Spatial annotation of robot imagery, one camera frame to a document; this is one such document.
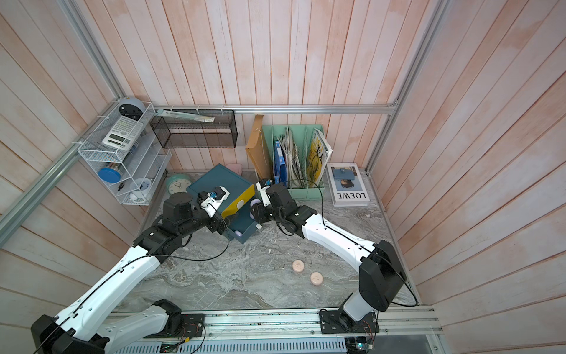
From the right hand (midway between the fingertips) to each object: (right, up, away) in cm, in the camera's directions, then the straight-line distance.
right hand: (254, 207), depth 81 cm
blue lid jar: (-51, +12, -4) cm, 53 cm away
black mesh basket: (-40, +35, +25) cm, 59 cm away
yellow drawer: (-5, +2, +1) cm, 6 cm away
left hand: (-9, +1, -7) cm, 11 cm away
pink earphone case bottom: (+24, -27, +1) cm, 36 cm away
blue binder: (+10, +16, +13) cm, 23 cm away
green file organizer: (+21, +35, +26) cm, 48 cm away
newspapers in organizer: (+17, +15, +17) cm, 29 cm away
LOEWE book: (+44, +9, +28) cm, 53 cm away
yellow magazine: (+28, +23, +20) cm, 41 cm away
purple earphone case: (0, +2, -3) cm, 4 cm away
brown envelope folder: (+1, +22, +3) cm, 23 cm away
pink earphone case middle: (+17, -24, +5) cm, 30 cm away
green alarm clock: (-39, +10, +22) cm, 46 cm away
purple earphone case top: (-6, -10, +2) cm, 12 cm away
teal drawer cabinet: (-15, +12, +7) cm, 20 cm away
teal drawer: (-5, -7, +1) cm, 9 cm away
